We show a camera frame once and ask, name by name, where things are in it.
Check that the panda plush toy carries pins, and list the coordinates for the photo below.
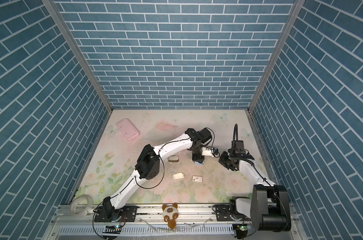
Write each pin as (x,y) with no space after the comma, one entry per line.
(170,214)

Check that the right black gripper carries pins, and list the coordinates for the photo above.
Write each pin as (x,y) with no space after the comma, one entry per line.
(222,160)

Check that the staple box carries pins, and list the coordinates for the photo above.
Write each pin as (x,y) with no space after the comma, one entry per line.
(197,179)

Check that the aluminium front rail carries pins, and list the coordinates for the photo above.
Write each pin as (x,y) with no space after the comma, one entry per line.
(146,213)

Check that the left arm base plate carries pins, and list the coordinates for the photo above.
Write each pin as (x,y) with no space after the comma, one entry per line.
(112,215)

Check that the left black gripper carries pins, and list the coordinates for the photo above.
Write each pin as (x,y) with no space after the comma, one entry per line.
(198,158)

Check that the staple box tray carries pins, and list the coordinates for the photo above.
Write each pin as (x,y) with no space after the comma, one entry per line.
(178,176)

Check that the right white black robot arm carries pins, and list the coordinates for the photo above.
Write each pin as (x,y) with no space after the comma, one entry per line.
(268,207)

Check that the pink rectangular case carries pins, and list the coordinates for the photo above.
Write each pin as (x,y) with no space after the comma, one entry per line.
(128,130)

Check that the beige mini stapler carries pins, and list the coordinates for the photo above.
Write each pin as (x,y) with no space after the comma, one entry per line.
(173,159)

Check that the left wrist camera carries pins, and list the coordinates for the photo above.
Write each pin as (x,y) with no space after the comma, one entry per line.
(210,151)

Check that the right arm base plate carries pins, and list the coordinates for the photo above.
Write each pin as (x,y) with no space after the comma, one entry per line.
(228,212)

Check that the blue mini stapler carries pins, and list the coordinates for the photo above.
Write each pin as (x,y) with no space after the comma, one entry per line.
(199,163)

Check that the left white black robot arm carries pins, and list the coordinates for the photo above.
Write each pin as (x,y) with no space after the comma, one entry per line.
(151,160)

